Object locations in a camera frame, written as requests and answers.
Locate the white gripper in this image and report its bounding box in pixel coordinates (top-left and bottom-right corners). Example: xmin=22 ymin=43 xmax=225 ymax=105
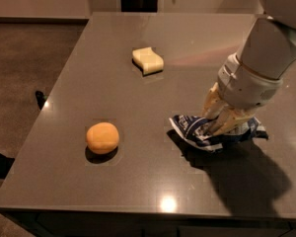
xmin=202 ymin=54 xmax=283 ymax=136

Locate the blue chip bag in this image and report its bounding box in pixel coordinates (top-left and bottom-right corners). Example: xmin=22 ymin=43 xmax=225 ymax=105
xmin=170 ymin=115 xmax=268 ymax=152

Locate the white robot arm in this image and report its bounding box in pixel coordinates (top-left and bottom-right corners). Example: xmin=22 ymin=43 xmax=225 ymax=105
xmin=202 ymin=0 xmax=296 ymax=136

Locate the yellow wavy sponge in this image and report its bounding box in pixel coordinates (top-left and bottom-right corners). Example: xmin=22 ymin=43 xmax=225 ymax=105
xmin=132 ymin=47 xmax=164 ymax=76

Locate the orange fruit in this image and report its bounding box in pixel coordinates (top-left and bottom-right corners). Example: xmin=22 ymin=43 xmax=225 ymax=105
xmin=86 ymin=122 xmax=119 ymax=154

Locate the small black floor object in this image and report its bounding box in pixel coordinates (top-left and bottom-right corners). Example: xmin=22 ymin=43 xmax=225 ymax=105
xmin=36 ymin=91 xmax=47 ymax=109

